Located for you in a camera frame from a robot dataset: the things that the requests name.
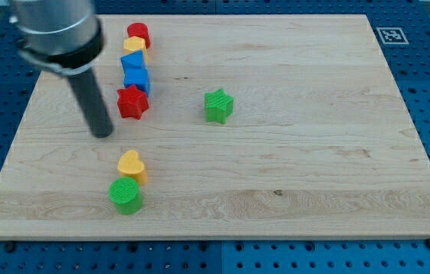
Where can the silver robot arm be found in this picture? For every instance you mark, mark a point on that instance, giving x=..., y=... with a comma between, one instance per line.
x=61, y=36

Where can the wooden board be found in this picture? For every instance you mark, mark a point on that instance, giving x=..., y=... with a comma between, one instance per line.
x=320, y=144

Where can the green star block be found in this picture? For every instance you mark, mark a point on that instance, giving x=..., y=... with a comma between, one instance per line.
x=218, y=106

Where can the red star block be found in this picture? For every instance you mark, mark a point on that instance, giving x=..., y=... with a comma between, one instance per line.
x=132, y=102

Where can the yellow heart block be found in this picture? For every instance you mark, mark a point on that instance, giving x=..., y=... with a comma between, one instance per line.
x=130, y=165

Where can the blue cube block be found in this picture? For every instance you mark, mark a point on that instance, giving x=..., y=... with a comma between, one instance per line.
x=138, y=77

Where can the green cylinder block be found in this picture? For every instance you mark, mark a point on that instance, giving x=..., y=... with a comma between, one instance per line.
x=125, y=194

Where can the blue triangle block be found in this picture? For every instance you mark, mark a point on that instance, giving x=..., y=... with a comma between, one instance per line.
x=135, y=60

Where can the yellow hexagon block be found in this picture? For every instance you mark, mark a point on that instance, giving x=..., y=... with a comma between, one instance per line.
x=135, y=44

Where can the red cylinder block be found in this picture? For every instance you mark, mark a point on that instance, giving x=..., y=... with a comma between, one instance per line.
x=139, y=29

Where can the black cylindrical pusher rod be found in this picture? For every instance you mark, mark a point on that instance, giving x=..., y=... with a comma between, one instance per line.
x=90, y=100

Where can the white fiducial marker tag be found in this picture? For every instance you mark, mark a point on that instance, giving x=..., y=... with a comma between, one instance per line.
x=392, y=36

